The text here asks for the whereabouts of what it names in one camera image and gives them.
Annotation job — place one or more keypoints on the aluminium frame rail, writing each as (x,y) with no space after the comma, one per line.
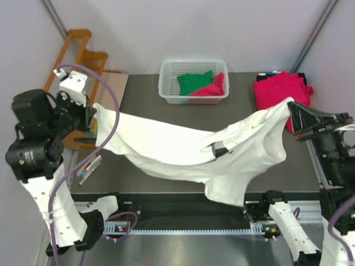
(231,223)

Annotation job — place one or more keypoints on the white t-shirt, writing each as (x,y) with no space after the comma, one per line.
(225,161)

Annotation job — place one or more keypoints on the orange wooden rack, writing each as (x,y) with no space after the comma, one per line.
(75,50)

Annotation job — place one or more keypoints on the white plastic laundry basket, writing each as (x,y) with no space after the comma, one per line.
(169,87)

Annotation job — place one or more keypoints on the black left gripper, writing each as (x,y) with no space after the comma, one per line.
(84,117)

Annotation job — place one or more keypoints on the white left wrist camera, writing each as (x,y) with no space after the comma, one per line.
(72,86)

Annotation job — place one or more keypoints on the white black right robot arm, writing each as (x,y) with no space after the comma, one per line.
(336,202)

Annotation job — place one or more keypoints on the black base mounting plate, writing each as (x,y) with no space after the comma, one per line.
(169,203)

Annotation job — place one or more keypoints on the black folded shirt under stack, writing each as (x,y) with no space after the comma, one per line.
(264,76)

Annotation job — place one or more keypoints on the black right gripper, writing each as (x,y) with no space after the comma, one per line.
(303,118)

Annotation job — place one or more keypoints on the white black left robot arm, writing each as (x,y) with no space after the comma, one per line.
(37,162)

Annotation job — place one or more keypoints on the green t-shirt in basket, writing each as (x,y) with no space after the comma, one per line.
(189,83)

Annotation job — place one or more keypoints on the bundle of marker pens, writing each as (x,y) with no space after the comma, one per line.
(88,168)

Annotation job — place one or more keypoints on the stack of folded pink shirts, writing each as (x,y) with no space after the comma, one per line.
(273,90)

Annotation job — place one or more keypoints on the brown cardboard sheet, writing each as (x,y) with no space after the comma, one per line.
(117,82)

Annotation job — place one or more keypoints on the pink t-shirt in basket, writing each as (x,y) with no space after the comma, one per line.
(214,89)

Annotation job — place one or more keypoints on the yellow picture book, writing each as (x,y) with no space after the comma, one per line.
(93,128)

